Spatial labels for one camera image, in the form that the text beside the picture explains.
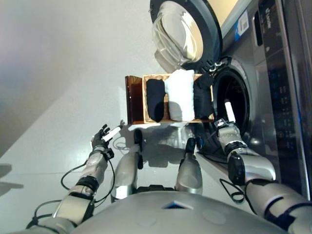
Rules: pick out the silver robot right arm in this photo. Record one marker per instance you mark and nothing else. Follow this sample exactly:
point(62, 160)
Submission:
point(256, 165)

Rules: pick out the blue energy label sticker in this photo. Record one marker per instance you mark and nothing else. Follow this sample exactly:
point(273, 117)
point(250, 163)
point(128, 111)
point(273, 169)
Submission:
point(241, 25)

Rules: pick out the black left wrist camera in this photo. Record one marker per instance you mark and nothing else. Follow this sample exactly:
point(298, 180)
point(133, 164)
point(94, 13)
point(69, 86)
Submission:
point(109, 154)

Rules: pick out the grey robot torso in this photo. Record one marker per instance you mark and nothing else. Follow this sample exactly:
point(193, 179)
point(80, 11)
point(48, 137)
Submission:
point(170, 219)

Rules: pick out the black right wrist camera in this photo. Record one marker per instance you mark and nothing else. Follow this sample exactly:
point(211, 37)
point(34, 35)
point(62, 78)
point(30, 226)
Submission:
point(219, 123)

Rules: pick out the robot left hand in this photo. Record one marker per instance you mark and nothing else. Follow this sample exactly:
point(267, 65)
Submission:
point(100, 141)

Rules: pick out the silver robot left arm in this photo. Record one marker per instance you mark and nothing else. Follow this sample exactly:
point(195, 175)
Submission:
point(95, 163)

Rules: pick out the round glass washer door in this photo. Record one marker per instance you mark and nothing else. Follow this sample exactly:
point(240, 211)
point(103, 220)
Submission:
point(180, 31)

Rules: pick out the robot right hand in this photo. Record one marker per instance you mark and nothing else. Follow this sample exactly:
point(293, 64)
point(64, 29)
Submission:
point(229, 112)

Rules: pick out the wicker laundry basket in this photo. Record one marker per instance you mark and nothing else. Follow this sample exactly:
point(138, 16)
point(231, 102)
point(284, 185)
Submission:
point(144, 104)

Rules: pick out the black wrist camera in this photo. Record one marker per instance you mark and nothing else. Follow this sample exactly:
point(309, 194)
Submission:
point(219, 123)
point(109, 154)

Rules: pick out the white garment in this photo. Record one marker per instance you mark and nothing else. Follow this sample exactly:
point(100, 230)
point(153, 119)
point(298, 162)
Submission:
point(180, 95)

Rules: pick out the grey front-load washing machine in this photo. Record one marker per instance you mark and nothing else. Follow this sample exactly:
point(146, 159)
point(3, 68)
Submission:
point(258, 85)

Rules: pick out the beige and white cabinet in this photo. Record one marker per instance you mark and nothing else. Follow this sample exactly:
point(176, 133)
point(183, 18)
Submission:
point(224, 9)

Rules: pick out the rolled black garment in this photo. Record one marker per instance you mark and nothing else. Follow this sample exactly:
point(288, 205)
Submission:
point(154, 100)

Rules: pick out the robot right leg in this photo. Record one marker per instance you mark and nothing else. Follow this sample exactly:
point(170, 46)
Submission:
point(189, 175)

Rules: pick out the crumpled black garment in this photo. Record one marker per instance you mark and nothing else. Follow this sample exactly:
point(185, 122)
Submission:
point(202, 102)

